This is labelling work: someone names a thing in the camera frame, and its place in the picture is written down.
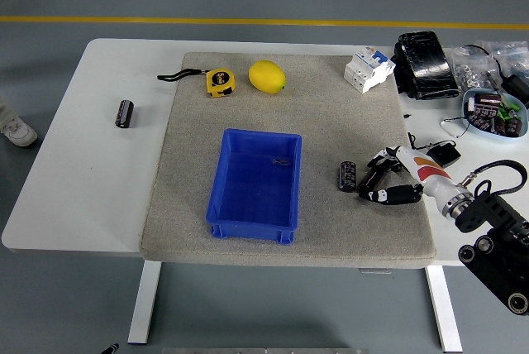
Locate blue plastic box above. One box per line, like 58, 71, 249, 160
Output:
205, 127, 304, 245

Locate black plug with cord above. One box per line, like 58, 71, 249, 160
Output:
407, 132, 462, 171

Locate black charger block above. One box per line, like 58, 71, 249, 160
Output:
499, 74, 529, 108

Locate person's shoe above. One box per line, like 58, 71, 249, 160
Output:
0, 117, 39, 148

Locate light blue bowl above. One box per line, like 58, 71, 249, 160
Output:
461, 88, 529, 143

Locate white table leg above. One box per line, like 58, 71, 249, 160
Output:
126, 262, 163, 345
425, 265, 464, 353

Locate yellow lemon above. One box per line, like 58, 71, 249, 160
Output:
247, 60, 288, 94

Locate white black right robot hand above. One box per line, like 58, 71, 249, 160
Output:
357, 145, 460, 207

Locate black plastic-wrapped device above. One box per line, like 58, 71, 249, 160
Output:
391, 31, 462, 101

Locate white circuit breaker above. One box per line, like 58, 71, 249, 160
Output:
343, 48, 397, 94

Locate clear plastic bag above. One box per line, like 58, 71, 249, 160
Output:
474, 39, 529, 79

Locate thin black white cable loop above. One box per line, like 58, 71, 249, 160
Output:
439, 115, 473, 139

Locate person's leg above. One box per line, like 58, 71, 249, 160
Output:
0, 94, 20, 127

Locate clear bag of metal nuts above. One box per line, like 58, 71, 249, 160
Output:
450, 45, 503, 93

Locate green plastic pieces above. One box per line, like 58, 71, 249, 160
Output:
497, 100, 521, 120

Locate yellow tape measure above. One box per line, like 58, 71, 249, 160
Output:
156, 68, 238, 100

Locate grey-brown mat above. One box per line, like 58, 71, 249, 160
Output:
139, 51, 438, 270

